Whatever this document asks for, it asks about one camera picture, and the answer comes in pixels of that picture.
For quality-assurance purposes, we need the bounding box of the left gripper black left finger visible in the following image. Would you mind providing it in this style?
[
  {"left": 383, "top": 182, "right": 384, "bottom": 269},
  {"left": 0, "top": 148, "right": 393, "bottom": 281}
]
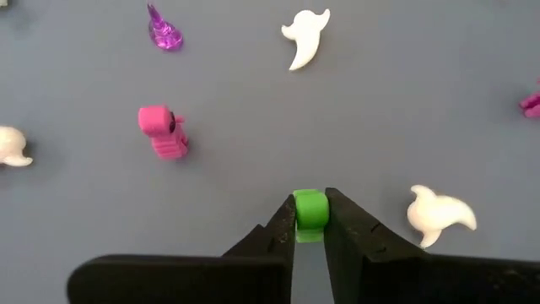
[{"left": 66, "top": 193, "right": 297, "bottom": 304}]

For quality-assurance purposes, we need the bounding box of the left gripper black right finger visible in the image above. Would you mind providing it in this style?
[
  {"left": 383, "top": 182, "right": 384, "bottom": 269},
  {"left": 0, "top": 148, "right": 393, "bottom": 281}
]
[{"left": 323, "top": 187, "right": 540, "bottom": 304}]

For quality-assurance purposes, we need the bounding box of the green skeleton figure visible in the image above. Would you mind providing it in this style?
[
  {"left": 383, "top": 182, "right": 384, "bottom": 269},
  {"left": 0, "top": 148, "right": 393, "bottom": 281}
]
[{"left": 292, "top": 188, "right": 331, "bottom": 244}]

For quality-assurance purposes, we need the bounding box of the pink skeleton figure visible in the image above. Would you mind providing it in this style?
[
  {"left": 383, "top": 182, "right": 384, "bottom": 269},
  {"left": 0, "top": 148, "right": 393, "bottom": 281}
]
[
  {"left": 137, "top": 104, "right": 190, "bottom": 160},
  {"left": 518, "top": 78, "right": 540, "bottom": 119}
]

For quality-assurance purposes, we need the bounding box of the purple witch hat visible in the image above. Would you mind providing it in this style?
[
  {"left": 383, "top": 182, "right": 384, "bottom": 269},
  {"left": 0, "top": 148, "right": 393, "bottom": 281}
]
[{"left": 146, "top": 3, "right": 185, "bottom": 52}]

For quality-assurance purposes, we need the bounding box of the white ghost figure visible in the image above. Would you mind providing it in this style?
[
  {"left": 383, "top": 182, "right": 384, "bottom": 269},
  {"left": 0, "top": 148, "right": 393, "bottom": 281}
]
[
  {"left": 0, "top": 125, "right": 34, "bottom": 168},
  {"left": 280, "top": 8, "right": 332, "bottom": 72},
  {"left": 406, "top": 184, "right": 478, "bottom": 249}
]

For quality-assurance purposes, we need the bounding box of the blue-grey table mat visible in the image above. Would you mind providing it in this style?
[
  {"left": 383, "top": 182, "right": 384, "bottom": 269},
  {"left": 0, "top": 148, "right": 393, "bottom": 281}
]
[{"left": 0, "top": 0, "right": 540, "bottom": 304}]

